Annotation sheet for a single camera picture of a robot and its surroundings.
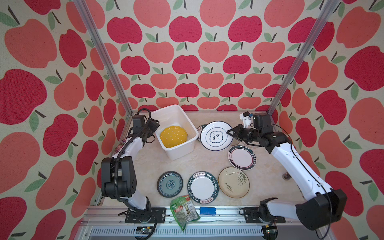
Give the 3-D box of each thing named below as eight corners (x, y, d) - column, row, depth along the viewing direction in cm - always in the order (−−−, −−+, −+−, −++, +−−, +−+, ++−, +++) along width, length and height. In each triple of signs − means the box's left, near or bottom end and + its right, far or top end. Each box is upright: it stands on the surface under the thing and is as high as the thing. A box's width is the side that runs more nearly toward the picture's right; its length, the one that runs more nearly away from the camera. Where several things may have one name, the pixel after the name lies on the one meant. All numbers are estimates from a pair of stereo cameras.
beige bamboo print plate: (220, 198, 81) (220, 197, 79) (216, 168, 92) (217, 167, 90) (251, 198, 81) (253, 197, 79) (244, 168, 92) (245, 167, 90)
